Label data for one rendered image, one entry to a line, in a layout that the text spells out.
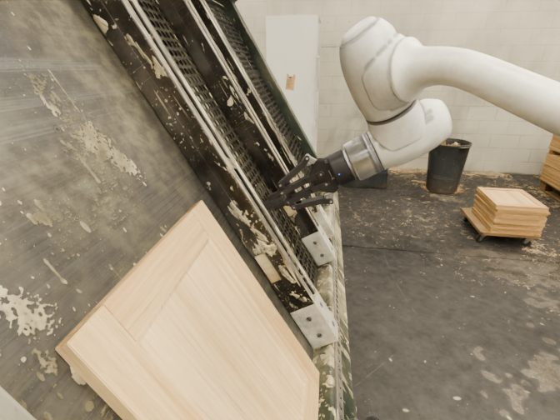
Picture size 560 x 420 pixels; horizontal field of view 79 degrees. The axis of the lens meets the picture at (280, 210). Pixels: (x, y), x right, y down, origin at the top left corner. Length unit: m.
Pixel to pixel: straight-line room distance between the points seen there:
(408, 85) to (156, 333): 0.52
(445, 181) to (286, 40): 2.63
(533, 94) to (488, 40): 5.33
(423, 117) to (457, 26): 5.10
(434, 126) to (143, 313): 0.59
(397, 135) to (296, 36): 3.59
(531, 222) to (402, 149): 3.10
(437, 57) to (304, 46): 3.64
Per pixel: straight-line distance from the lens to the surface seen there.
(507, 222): 3.68
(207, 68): 1.11
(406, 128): 0.70
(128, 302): 0.45
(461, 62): 0.59
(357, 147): 0.72
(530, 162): 6.43
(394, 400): 2.04
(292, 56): 4.22
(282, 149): 1.27
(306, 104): 4.22
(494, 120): 6.06
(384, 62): 0.62
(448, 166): 4.81
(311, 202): 0.78
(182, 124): 0.73
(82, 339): 0.40
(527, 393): 2.35
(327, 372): 0.87
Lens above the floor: 1.55
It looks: 23 degrees down
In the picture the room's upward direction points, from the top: straight up
